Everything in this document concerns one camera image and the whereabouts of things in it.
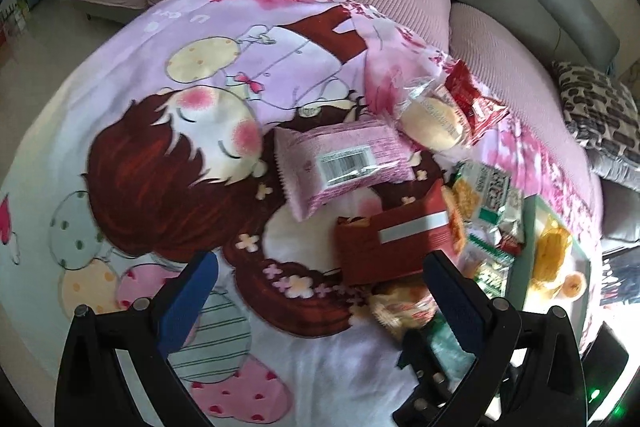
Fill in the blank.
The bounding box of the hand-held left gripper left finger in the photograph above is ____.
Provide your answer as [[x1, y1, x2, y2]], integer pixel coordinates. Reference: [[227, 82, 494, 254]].
[[54, 251, 221, 427]]

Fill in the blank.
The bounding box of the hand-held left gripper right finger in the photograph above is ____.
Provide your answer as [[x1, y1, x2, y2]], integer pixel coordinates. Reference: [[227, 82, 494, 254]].
[[422, 250, 588, 427]]

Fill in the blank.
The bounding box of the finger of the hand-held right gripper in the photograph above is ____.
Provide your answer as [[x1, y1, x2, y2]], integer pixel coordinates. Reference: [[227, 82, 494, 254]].
[[397, 331, 451, 390], [392, 386, 483, 427]]

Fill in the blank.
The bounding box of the bread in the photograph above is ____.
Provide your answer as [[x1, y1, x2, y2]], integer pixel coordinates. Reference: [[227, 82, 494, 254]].
[[397, 74, 473, 152]]

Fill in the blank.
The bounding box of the green striped snack packet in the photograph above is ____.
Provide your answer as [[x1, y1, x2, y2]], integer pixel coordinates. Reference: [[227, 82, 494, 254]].
[[460, 227, 518, 303]]

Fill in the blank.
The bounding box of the yellow bread packet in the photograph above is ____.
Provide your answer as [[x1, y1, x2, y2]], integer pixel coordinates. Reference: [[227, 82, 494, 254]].
[[367, 279, 438, 343]]

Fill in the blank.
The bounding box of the small red snack packet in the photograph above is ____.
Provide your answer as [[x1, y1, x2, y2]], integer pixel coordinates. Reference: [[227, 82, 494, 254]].
[[500, 232, 525, 258]]

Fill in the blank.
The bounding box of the red-brown packet with white stripe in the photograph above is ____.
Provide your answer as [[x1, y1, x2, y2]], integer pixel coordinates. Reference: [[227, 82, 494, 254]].
[[334, 179, 468, 288]]

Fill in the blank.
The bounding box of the small round yellow pastry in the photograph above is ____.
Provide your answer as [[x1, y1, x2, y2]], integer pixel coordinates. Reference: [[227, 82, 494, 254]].
[[560, 271, 587, 303]]

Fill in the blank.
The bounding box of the yellow snack packet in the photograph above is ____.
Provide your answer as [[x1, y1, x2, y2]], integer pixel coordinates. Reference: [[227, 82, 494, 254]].
[[530, 212, 573, 288]]

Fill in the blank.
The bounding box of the green white cracker packet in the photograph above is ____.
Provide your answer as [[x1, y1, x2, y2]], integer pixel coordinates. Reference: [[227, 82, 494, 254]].
[[445, 161, 526, 253]]

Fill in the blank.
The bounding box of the pink snack packet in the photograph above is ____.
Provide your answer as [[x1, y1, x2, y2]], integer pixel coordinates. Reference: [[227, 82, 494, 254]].
[[272, 117, 418, 223]]

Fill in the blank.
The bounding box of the shiny red snack packet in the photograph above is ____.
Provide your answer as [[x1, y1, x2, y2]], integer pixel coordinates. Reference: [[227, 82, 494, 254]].
[[444, 59, 511, 148]]

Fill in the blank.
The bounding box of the patterned brown cushion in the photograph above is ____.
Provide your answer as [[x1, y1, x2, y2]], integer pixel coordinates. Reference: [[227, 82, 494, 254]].
[[552, 61, 640, 192]]

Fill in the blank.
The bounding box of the printed cartoon blanket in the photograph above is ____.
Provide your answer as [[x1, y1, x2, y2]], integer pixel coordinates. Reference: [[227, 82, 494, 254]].
[[0, 0, 606, 427]]

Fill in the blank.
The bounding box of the colourful printed box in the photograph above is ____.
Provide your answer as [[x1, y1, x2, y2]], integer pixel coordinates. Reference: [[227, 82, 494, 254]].
[[0, 0, 33, 45]]

